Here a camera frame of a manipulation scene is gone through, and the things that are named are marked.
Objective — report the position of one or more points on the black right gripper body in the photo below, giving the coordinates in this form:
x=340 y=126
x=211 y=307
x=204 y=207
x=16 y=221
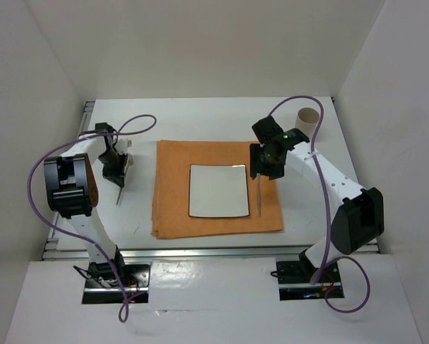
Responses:
x=271 y=163

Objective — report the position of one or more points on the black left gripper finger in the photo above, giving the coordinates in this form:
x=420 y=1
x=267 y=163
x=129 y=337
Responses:
x=114 y=176
x=127 y=163

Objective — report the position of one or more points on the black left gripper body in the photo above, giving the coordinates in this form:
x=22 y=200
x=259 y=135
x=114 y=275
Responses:
x=112 y=161

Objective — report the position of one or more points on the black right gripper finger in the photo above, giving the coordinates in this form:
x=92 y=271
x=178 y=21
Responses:
x=275 y=172
x=255 y=150

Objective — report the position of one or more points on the silver knife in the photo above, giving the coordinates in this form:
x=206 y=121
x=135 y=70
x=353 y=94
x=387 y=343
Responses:
x=259 y=197

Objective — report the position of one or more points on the beige paper cup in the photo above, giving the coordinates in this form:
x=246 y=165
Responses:
x=306 y=120

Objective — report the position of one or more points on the white square plate black rim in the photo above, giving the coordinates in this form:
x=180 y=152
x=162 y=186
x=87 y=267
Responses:
x=217 y=192

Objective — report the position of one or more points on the orange cloth placemat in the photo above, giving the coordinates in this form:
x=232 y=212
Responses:
x=170 y=207

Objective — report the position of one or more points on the silver spoon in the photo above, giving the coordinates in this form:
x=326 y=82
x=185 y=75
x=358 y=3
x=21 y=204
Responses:
x=118 y=200

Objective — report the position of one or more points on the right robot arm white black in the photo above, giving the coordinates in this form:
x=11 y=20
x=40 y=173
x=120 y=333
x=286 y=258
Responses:
x=354 y=214

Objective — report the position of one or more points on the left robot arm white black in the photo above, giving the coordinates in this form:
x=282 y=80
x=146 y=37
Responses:
x=73 y=193

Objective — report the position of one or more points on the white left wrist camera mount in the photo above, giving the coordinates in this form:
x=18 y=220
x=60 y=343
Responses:
x=123 y=145

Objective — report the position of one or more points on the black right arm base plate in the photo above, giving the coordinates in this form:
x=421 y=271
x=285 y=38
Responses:
x=294 y=283

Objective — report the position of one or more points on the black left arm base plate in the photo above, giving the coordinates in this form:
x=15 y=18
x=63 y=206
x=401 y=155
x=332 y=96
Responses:
x=135 y=280

